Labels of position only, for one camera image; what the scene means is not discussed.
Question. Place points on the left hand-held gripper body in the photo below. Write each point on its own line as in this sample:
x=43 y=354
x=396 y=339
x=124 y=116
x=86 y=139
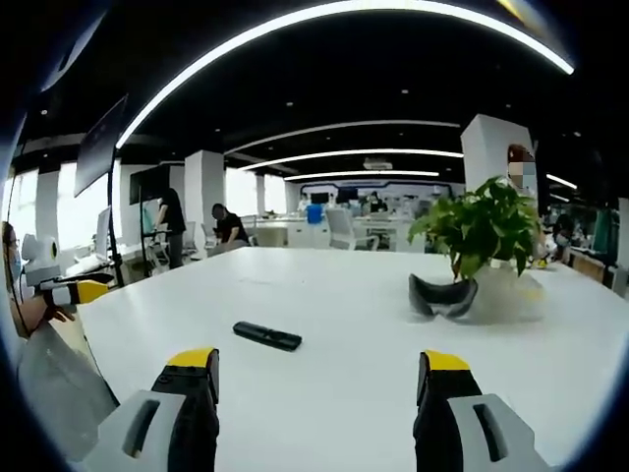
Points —
x=44 y=253

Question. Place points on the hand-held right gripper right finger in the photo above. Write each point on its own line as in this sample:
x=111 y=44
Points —
x=442 y=388

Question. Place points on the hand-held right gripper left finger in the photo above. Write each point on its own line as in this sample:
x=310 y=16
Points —
x=191 y=393

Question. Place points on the black remote control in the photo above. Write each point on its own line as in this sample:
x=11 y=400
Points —
x=268 y=336

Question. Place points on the person's left hand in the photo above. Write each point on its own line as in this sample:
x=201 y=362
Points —
x=54 y=314

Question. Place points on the person's masked head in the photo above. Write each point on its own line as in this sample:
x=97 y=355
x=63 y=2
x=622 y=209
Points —
x=11 y=255

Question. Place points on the desk computer monitor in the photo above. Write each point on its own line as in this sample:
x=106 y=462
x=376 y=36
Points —
x=103 y=233

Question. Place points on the black stand pole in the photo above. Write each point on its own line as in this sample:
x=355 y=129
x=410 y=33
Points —
x=117 y=236

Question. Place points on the black and grey headset goggles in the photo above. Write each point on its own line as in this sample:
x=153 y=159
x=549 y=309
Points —
x=442 y=300

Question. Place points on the person's grey clothing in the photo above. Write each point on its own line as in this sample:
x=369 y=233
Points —
x=64 y=388

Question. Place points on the black television on stand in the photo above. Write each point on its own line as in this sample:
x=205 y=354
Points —
x=147 y=186

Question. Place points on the dark hanging display screen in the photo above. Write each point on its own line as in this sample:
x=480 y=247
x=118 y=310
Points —
x=100 y=145

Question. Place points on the green potted plant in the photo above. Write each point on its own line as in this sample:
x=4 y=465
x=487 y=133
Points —
x=484 y=221

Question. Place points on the white office chair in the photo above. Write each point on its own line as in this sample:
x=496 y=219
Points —
x=344 y=228

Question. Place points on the ceiling projector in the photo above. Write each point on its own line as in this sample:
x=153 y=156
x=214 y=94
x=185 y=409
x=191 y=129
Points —
x=378 y=163

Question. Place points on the long curved ceiling light strip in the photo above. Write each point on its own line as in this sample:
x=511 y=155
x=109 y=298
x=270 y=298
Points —
x=304 y=24

